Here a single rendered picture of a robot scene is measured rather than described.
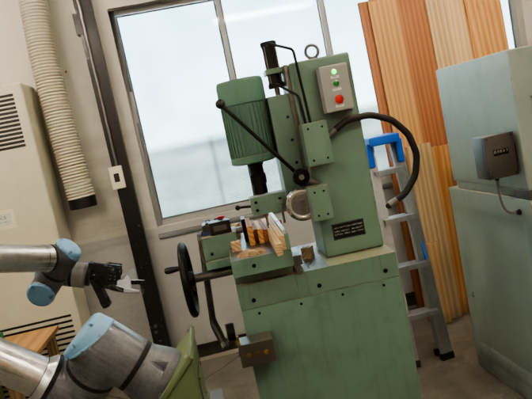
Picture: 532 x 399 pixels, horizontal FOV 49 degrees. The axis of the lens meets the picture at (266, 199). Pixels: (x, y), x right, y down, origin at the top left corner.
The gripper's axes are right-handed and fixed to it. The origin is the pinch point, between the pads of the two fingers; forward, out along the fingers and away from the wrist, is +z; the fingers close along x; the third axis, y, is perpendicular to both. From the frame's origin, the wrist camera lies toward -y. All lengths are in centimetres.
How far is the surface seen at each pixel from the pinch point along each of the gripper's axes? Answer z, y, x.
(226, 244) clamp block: 28.1, 18.6, 6.9
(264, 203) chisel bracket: 40, 36, 7
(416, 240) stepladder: 125, 21, 73
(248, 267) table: 35.5, 15.9, -16.1
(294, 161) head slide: 48, 53, 4
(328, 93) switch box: 55, 78, -6
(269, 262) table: 42.1, 18.4, -16.1
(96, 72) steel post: -52, 83, 132
